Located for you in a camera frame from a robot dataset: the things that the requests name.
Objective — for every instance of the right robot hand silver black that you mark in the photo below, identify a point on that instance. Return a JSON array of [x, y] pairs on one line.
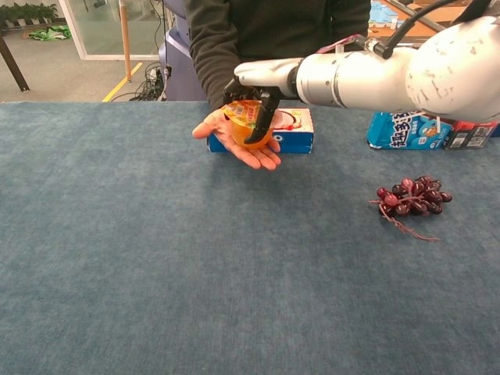
[[265, 76]]

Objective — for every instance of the person's open right hand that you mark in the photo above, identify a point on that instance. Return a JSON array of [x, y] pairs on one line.
[[261, 158]]

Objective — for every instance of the orange jelly cup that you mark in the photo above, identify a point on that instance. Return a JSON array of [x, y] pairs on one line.
[[239, 131]]

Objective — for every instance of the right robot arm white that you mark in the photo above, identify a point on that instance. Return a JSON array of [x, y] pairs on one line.
[[390, 78]]

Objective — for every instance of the person's right forearm black sleeve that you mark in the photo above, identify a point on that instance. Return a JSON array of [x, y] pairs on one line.
[[215, 70]]

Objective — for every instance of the blue oreo cookie box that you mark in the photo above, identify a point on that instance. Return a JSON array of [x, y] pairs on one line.
[[297, 136]]

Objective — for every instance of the person's torso black sweater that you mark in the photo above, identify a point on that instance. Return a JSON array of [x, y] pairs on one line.
[[281, 27]]

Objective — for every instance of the blue grey machine base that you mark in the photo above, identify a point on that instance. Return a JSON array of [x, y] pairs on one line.
[[176, 70]]

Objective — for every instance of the blue table cloth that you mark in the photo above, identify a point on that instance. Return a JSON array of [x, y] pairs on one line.
[[195, 254]]

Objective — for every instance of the blue white boxes pile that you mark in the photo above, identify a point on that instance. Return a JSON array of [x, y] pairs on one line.
[[384, 17]]

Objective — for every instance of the blue chocolate cookie box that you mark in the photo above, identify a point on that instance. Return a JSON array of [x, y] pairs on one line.
[[402, 133]]

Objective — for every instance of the wooden pole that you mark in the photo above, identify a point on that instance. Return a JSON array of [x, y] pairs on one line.
[[125, 39]]

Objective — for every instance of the bunch of purple grapes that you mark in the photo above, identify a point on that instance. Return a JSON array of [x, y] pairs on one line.
[[418, 195]]

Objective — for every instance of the brown cardboard box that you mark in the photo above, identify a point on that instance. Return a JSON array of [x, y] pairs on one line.
[[441, 9]]

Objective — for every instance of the black red snack box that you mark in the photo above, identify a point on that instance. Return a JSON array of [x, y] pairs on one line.
[[468, 136]]

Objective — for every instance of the green cloth on floor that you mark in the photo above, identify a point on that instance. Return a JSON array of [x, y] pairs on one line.
[[51, 33]]

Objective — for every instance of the row of potted plants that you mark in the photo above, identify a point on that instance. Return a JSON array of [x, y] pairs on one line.
[[27, 13]]

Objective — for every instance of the black slanted table leg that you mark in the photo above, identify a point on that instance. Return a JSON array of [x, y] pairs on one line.
[[13, 62]]

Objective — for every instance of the white glass door frame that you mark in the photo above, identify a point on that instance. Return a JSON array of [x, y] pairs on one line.
[[78, 39]]

